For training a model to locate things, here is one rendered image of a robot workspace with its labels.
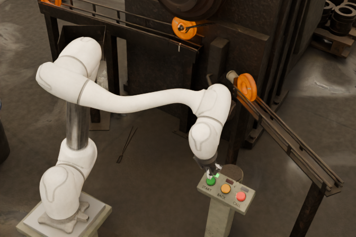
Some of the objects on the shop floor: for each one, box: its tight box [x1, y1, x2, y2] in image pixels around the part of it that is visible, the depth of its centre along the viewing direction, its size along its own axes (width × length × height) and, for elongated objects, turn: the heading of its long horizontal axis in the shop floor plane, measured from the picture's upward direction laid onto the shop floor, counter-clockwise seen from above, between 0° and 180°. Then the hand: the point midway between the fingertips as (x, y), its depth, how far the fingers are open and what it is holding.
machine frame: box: [123, 0, 316, 150], centre depth 271 cm, size 73×108×176 cm
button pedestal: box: [197, 172, 255, 237], centre depth 209 cm, size 16×24×62 cm, turn 55°
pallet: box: [309, 0, 356, 59], centre depth 407 cm, size 120×82×44 cm
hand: (210, 173), depth 184 cm, fingers closed
